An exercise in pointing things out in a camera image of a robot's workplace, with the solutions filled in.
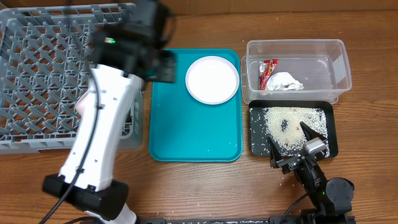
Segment clear plastic bin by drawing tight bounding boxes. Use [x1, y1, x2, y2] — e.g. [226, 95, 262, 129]
[241, 39, 352, 104]

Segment grey plastic dishwasher rack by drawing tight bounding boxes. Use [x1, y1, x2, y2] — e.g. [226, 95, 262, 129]
[1, 3, 135, 154]

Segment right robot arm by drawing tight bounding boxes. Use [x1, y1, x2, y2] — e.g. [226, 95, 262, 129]
[267, 122, 356, 223]

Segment large white round plate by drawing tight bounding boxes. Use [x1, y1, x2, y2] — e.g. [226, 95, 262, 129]
[185, 56, 240, 105]

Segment red snack wrapper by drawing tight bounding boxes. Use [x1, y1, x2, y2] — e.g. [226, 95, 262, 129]
[259, 58, 279, 90]

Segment white tissue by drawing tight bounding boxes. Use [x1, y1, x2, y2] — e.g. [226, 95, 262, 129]
[266, 72, 303, 91]

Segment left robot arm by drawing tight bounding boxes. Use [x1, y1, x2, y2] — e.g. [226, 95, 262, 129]
[42, 1, 176, 223]

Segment white rice pile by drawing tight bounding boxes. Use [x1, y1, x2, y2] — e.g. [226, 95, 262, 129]
[249, 107, 328, 157]

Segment black rectangular tray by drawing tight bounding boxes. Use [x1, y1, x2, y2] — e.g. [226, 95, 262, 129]
[249, 100, 338, 158]

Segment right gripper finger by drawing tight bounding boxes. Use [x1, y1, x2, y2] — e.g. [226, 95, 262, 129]
[267, 136, 284, 168]
[300, 121, 326, 143]

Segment pink shallow bowl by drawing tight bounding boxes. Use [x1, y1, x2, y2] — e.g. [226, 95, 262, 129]
[75, 91, 89, 116]

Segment teal plastic serving tray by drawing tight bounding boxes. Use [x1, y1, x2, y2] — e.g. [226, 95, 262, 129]
[148, 49, 243, 162]

